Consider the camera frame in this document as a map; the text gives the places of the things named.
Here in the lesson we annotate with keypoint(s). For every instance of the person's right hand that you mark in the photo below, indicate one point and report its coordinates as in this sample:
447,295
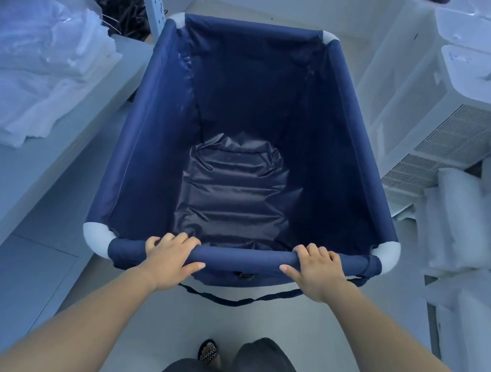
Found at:
322,274

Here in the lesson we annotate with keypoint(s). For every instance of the person's left hand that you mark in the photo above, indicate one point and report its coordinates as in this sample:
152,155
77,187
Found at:
166,264

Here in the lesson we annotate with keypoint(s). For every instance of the navy fabric laundry cart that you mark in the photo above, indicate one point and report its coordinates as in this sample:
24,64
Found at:
249,100

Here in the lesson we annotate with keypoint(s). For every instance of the person's left forearm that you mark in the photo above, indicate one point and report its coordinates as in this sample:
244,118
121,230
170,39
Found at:
83,329

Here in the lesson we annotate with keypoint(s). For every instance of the black woven sandal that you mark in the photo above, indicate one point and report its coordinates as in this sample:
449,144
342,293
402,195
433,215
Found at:
210,352

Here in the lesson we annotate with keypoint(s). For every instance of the stack of white pillows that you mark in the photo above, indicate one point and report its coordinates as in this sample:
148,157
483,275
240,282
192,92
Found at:
463,218

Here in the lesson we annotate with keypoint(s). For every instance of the pile of white linens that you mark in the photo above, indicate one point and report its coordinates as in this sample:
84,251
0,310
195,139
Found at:
37,67

